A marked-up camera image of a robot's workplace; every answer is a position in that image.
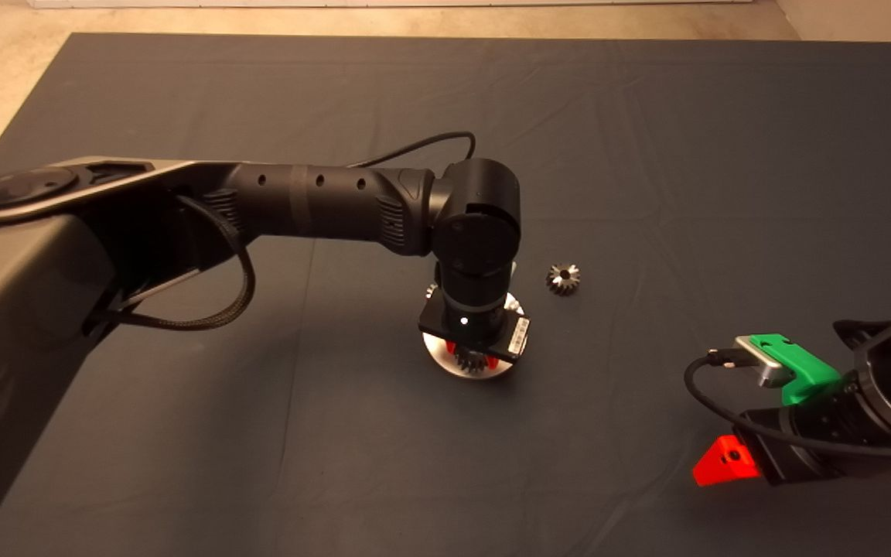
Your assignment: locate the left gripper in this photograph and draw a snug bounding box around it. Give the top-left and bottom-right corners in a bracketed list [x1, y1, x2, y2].
[418, 294, 531, 370]

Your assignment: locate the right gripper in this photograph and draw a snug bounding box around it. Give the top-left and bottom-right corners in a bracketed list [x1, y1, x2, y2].
[691, 379, 891, 487]

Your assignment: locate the round metal carrier plate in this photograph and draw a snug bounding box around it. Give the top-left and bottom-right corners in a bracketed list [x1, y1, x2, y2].
[422, 286, 528, 380]

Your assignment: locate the dark grey table cloth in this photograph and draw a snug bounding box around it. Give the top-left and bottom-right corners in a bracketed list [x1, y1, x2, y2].
[0, 31, 891, 557]

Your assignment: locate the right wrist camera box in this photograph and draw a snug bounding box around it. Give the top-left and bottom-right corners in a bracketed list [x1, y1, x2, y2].
[736, 335, 796, 388]

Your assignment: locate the right green camera mount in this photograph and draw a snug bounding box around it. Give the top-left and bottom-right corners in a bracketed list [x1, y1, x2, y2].
[749, 333, 842, 405]

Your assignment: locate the thin left arm cable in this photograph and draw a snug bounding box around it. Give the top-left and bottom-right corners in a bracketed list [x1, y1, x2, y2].
[349, 132, 477, 167]

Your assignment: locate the black braided cable loop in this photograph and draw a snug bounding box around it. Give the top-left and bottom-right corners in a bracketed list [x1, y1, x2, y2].
[90, 193, 257, 332]

